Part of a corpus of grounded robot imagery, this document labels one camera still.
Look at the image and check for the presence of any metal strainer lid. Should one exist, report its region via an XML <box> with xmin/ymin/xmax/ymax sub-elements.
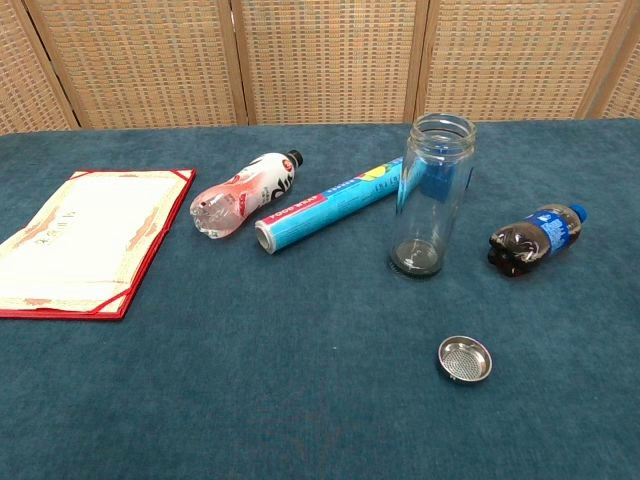
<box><xmin>438</xmin><ymin>335</ymin><xmax>494</xmax><ymax>383</ymax></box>

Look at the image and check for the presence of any clear glass jar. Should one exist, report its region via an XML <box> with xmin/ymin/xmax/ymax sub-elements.
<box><xmin>388</xmin><ymin>113</ymin><xmax>479</xmax><ymax>280</ymax></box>

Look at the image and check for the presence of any blue food wrap roll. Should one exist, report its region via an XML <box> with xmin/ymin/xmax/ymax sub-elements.
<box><xmin>254</xmin><ymin>156</ymin><xmax>405</xmax><ymax>256</ymax></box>

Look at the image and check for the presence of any white red drink bottle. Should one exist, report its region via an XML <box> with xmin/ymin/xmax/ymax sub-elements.
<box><xmin>189</xmin><ymin>149</ymin><xmax>305</xmax><ymax>241</ymax></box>

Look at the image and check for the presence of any teal table cloth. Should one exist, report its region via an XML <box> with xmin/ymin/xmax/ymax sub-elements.
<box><xmin>0</xmin><ymin>118</ymin><xmax>640</xmax><ymax>480</ymax></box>

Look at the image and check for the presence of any woven wicker screen panel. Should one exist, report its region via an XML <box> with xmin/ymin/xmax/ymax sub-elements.
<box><xmin>0</xmin><ymin>0</ymin><xmax>81</xmax><ymax>136</ymax></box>
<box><xmin>414</xmin><ymin>0</ymin><xmax>631</xmax><ymax>124</ymax></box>
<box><xmin>229</xmin><ymin>0</ymin><xmax>431</xmax><ymax>126</ymax></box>
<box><xmin>22</xmin><ymin>0</ymin><xmax>250</xmax><ymax>130</ymax></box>
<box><xmin>577</xmin><ymin>0</ymin><xmax>640</xmax><ymax>120</ymax></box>

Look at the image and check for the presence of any cola bottle blue label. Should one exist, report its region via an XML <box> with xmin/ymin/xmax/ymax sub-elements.
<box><xmin>487</xmin><ymin>203</ymin><xmax>589</xmax><ymax>279</ymax></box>

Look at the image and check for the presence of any red certificate folder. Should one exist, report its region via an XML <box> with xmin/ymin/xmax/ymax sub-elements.
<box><xmin>0</xmin><ymin>168</ymin><xmax>197</xmax><ymax>321</ymax></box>

